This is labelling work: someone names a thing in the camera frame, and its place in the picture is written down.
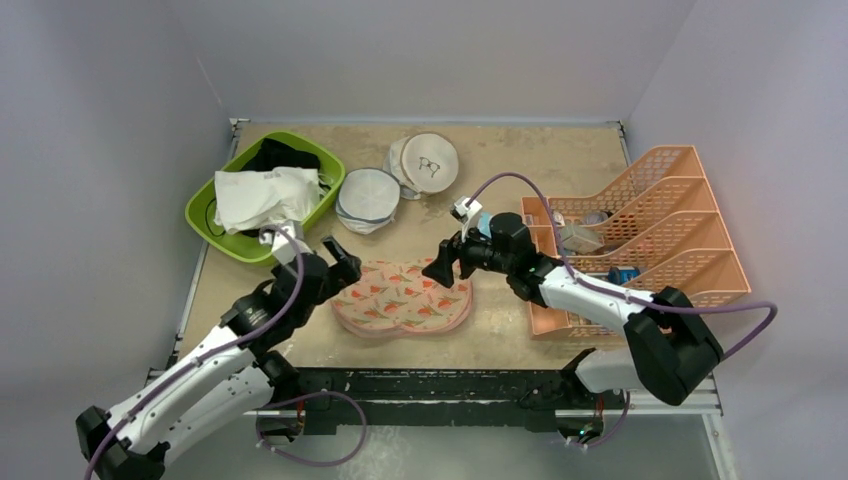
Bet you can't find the orange plastic file organizer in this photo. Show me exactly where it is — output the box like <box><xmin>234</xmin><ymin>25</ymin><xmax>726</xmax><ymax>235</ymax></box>
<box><xmin>521</xmin><ymin>146</ymin><xmax>751</xmax><ymax>307</ymax></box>

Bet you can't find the black garment in bin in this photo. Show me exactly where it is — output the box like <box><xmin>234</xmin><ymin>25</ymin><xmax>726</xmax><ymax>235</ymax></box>
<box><xmin>241</xmin><ymin>138</ymin><xmax>321</xmax><ymax>172</ymax></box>

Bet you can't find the blue toothbrush blister pack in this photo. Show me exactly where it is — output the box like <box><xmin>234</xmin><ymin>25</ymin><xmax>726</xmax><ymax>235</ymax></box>
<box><xmin>476</xmin><ymin>212</ymin><xmax>492</xmax><ymax>239</ymax></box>

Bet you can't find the grey box in organizer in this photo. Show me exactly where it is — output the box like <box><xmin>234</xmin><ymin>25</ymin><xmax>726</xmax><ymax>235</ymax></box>
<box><xmin>558</xmin><ymin>223</ymin><xmax>604</xmax><ymax>255</ymax></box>

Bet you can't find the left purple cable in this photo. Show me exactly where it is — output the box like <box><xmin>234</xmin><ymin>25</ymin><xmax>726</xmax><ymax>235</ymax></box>
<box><xmin>83</xmin><ymin>226</ymin><xmax>306</xmax><ymax>480</ymax></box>

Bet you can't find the white cloth in bin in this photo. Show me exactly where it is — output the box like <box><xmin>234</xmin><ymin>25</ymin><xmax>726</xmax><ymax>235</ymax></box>
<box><xmin>213</xmin><ymin>167</ymin><xmax>329</xmax><ymax>234</ymax></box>

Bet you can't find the white round mesh laundry bag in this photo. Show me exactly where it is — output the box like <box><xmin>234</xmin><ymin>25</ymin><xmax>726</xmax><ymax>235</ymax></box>
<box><xmin>335</xmin><ymin>168</ymin><xmax>400</xmax><ymax>235</ymax></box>

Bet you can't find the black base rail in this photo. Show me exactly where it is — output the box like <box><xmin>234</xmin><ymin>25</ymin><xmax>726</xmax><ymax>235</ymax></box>
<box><xmin>256</xmin><ymin>367</ymin><xmax>625</xmax><ymax>441</ymax></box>

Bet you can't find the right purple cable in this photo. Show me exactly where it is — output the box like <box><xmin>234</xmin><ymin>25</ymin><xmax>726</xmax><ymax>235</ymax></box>
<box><xmin>463</xmin><ymin>172</ymin><xmax>779</xmax><ymax>362</ymax></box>

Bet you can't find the purple cable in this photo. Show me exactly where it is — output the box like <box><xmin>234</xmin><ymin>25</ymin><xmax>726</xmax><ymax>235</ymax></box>
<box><xmin>83</xmin><ymin>226</ymin><xmax>306</xmax><ymax>480</ymax></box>
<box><xmin>463</xmin><ymin>172</ymin><xmax>779</xmax><ymax>362</ymax></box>

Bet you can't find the floral mesh laundry bag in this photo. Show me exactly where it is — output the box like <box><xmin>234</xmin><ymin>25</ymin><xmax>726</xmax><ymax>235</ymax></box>
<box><xmin>331</xmin><ymin>258</ymin><xmax>473</xmax><ymax>338</ymax></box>

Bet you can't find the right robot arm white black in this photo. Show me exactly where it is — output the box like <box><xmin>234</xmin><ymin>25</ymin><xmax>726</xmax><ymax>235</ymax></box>
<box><xmin>422</xmin><ymin>213</ymin><xmax>724</xmax><ymax>407</ymax></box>

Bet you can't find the blue can in organizer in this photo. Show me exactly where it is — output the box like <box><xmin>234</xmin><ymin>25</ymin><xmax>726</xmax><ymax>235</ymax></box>
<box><xmin>588</xmin><ymin>265</ymin><xmax>642</xmax><ymax>285</ymax></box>

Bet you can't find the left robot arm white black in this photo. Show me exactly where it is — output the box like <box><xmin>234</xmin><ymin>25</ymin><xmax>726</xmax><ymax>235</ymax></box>
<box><xmin>75</xmin><ymin>233</ymin><xmax>362</xmax><ymax>479</ymax></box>

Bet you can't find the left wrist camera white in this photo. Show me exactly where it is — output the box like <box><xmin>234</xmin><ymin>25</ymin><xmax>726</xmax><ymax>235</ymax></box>
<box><xmin>259</xmin><ymin>220</ymin><xmax>314</xmax><ymax>265</ymax></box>

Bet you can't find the beige glasses print laundry bag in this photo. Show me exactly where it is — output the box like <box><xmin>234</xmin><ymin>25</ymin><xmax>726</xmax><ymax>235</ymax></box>
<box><xmin>383</xmin><ymin>132</ymin><xmax>459</xmax><ymax>200</ymax></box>

